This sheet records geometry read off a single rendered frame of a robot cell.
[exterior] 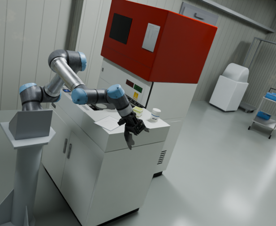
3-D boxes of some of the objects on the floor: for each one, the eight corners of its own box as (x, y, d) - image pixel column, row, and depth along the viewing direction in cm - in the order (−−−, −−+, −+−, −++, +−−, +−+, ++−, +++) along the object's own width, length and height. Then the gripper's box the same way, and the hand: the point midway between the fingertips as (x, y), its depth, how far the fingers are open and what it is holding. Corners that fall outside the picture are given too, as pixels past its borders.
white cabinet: (91, 157, 303) (105, 96, 274) (140, 212, 241) (165, 141, 211) (38, 168, 261) (48, 97, 231) (81, 238, 198) (102, 153, 168)
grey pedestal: (-26, 263, 161) (-23, 158, 131) (-38, 215, 189) (-37, 120, 159) (50, 232, 195) (66, 144, 166) (30, 196, 223) (41, 115, 194)
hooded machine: (219, 103, 720) (235, 63, 676) (236, 112, 683) (255, 69, 639) (207, 104, 678) (224, 61, 634) (225, 113, 641) (245, 68, 597)
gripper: (118, 126, 117) (135, 156, 127) (145, 102, 126) (159, 131, 135) (109, 123, 124) (125, 151, 133) (135, 100, 133) (148, 128, 142)
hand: (139, 140), depth 137 cm, fingers open, 14 cm apart
